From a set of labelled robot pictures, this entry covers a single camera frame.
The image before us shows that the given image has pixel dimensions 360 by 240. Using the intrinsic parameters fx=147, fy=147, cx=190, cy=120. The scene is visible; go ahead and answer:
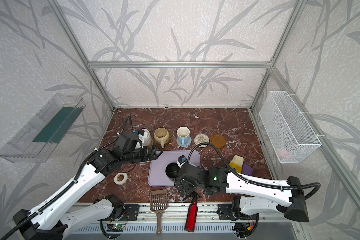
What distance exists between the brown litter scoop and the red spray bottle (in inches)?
Answer: 3.8

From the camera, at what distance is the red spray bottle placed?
2.23 ft

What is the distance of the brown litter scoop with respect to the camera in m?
0.76
